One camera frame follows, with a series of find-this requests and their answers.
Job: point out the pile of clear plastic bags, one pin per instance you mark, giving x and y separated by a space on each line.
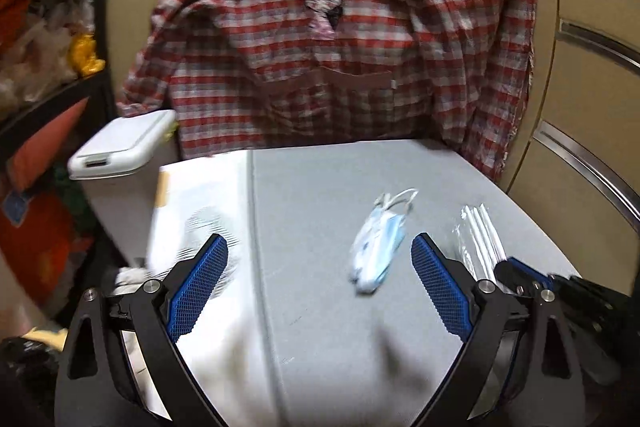
40 52

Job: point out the orange shopping bag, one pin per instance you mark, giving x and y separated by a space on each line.
10 17

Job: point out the orange paper bag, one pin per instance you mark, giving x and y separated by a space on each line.
45 142

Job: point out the clear packet of white sticks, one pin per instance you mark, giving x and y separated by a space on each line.
480 232

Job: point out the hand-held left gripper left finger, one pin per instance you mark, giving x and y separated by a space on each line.
197 287

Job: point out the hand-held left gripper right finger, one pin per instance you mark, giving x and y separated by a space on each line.
440 287

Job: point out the green plastic bag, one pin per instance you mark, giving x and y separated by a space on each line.
67 192

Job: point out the grey floor rag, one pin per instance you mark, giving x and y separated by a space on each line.
130 277

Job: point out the blue face mask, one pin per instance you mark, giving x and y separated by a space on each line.
377 247

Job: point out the yellow plastic bag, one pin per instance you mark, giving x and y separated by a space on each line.
85 57

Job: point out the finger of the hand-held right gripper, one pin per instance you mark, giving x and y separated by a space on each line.
526 268
507 278

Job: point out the white pedal bin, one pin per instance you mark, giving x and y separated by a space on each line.
115 197

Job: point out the white printed cloth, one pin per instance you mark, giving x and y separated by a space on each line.
200 192

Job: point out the red plaid apron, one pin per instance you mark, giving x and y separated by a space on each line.
250 32

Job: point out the orange printed sack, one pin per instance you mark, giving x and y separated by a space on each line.
35 247

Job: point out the black bin liner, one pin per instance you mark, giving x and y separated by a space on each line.
25 367

